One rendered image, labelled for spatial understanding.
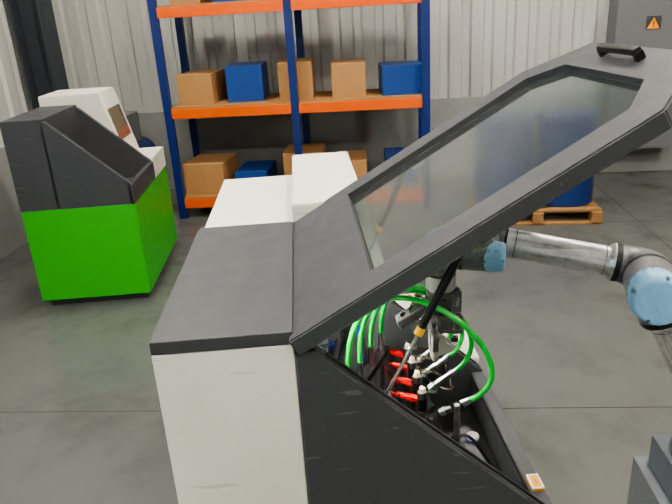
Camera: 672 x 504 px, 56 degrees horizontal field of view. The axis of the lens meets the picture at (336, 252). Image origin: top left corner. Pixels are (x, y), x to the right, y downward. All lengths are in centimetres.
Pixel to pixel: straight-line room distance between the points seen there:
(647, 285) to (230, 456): 98
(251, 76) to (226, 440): 583
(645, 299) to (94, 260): 434
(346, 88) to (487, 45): 205
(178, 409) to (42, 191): 396
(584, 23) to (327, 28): 297
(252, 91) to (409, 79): 166
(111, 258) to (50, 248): 46
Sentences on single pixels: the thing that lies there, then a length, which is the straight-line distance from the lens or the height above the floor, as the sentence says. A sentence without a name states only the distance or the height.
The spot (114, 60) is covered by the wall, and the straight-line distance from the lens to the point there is 862.
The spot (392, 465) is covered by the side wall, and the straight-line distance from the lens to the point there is 144.
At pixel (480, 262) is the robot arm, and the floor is 150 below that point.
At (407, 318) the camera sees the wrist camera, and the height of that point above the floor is 134.
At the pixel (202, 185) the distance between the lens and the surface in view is 725.
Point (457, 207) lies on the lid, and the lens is 135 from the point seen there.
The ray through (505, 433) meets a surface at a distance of 189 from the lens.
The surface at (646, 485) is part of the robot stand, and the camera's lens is 208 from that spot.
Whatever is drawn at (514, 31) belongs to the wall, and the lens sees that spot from 809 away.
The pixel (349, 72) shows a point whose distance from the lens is 676.
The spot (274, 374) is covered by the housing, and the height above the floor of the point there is 141.
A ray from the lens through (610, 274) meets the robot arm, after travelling 170.
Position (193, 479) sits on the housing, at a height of 117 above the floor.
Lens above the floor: 208
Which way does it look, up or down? 21 degrees down
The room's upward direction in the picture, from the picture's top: 3 degrees counter-clockwise
